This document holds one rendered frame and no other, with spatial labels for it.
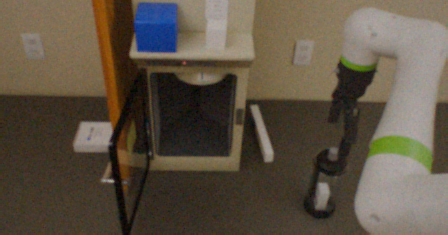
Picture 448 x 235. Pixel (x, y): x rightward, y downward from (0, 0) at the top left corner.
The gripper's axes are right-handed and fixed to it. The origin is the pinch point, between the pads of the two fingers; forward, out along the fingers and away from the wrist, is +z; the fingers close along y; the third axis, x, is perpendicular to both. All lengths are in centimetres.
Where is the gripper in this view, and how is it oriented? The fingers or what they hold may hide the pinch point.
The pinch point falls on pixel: (338, 135)
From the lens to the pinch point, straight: 139.5
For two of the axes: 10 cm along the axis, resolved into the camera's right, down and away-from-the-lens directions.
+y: 0.2, 6.6, -7.5
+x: 10.0, 0.1, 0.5
